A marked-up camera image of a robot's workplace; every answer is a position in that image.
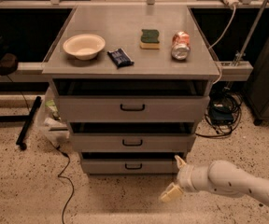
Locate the crushed orange soda can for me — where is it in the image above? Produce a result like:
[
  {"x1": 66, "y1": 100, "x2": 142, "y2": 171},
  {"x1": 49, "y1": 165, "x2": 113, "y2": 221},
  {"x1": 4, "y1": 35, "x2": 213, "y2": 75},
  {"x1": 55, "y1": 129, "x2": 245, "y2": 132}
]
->
[{"x1": 171, "y1": 31, "x2": 191, "y2": 61}]

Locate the dark blue snack packet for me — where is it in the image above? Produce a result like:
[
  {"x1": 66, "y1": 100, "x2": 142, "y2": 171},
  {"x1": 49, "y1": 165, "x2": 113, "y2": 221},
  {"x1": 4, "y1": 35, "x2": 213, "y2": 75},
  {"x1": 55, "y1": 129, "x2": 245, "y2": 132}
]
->
[{"x1": 107, "y1": 49, "x2": 135, "y2": 68}]

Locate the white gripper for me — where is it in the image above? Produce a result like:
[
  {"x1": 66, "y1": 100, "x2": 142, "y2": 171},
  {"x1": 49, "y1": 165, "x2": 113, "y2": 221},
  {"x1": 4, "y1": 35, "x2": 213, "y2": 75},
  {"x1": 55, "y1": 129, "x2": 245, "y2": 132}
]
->
[{"x1": 159, "y1": 155, "x2": 208, "y2": 203}]

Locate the black cable bundle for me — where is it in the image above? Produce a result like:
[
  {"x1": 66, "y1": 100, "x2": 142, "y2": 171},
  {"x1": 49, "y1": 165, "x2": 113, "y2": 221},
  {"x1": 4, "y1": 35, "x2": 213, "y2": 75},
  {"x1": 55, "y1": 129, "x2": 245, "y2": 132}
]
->
[{"x1": 195, "y1": 90, "x2": 244, "y2": 139}]

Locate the black chair leg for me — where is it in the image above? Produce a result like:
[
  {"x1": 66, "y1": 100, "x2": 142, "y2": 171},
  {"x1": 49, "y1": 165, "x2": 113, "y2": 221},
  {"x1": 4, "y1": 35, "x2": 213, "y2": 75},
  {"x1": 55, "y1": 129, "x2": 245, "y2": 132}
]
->
[{"x1": 16, "y1": 96, "x2": 41, "y2": 150}]

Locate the green yellow sponge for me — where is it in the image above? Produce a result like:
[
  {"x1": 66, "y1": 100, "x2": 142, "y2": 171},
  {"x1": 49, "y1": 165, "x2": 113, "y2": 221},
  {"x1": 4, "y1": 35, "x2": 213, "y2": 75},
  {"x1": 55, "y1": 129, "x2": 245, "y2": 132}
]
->
[{"x1": 140, "y1": 29, "x2": 160, "y2": 49}]

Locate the grey middle drawer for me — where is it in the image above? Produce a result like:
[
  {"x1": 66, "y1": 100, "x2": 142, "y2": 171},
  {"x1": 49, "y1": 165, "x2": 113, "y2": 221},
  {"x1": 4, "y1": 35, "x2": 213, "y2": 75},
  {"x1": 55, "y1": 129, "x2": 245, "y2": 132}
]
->
[{"x1": 70, "y1": 122, "x2": 196, "y2": 152}]

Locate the black floor cable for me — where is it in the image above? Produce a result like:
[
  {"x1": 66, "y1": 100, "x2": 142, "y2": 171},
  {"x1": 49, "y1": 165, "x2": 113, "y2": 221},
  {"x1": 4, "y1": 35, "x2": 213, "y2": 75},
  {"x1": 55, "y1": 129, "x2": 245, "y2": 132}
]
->
[{"x1": 55, "y1": 147, "x2": 76, "y2": 224}]

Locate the grey top drawer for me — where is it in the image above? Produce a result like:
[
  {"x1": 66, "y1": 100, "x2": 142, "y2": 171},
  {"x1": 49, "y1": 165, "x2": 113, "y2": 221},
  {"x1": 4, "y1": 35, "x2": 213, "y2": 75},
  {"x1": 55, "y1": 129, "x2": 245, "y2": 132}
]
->
[{"x1": 52, "y1": 78, "x2": 211, "y2": 123}]

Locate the white bowl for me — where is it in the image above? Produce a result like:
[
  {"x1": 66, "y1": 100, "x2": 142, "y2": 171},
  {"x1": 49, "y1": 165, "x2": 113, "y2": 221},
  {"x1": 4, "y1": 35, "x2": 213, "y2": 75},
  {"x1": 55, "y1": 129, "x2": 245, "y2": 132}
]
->
[{"x1": 63, "y1": 34, "x2": 106, "y2": 61}]

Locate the grey bottom drawer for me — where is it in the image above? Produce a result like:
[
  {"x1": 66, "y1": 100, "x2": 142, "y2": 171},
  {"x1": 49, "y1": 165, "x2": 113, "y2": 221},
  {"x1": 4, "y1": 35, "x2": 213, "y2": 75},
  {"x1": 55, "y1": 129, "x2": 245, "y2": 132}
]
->
[{"x1": 80, "y1": 152, "x2": 183, "y2": 175}]

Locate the white cable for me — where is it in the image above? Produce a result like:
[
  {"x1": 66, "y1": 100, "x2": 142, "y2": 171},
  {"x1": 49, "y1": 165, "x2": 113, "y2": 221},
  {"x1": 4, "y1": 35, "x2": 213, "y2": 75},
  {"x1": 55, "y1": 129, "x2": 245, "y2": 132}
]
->
[{"x1": 207, "y1": 4, "x2": 237, "y2": 85}]

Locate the grey drawer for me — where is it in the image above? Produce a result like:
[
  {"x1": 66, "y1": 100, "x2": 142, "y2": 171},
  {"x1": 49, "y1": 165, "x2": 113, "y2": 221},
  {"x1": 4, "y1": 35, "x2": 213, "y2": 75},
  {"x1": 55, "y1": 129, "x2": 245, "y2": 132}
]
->
[
  {"x1": 52, "y1": 78, "x2": 211, "y2": 123},
  {"x1": 70, "y1": 122, "x2": 196, "y2": 152},
  {"x1": 80, "y1": 152, "x2": 183, "y2": 175}
]

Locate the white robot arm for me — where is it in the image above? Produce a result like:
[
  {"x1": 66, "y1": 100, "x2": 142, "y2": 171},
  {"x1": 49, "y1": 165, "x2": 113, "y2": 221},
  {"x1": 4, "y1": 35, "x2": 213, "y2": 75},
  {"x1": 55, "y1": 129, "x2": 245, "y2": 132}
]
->
[{"x1": 160, "y1": 155, "x2": 269, "y2": 207}]

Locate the grey drawer cabinet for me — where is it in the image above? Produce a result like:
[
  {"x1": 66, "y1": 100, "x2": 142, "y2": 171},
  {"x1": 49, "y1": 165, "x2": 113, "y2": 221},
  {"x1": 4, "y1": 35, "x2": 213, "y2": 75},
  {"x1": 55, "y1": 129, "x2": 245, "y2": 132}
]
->
[{"x1": 41, "y1": 5, "x2": 220, "y2": 176}]

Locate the metal pole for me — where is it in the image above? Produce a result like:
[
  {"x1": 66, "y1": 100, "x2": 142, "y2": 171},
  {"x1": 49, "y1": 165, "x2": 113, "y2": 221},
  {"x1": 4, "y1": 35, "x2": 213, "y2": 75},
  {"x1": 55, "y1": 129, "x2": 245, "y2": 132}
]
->
[{"x1": 232, "y1": 0, "x2": 269, "y2": 66}]

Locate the clear plastic bag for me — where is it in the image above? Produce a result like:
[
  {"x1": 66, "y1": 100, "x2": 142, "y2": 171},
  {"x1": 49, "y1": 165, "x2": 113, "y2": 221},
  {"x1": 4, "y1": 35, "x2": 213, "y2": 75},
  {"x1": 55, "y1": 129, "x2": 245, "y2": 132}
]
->
[{"x1": 35, "y1": 88, "x2": 69, "y2": 145}]

